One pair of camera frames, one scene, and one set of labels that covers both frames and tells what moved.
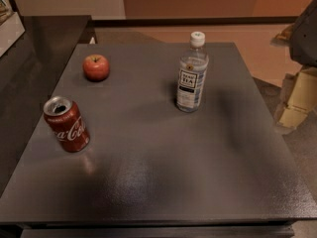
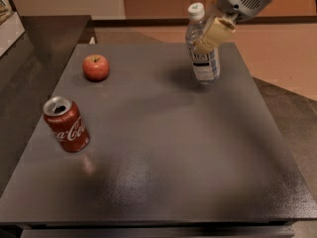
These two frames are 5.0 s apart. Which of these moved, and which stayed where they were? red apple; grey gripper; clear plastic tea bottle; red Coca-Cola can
Moved: clear plastic tea bottle; grey gripper
Stayed: red Coca-Cola can; red apple
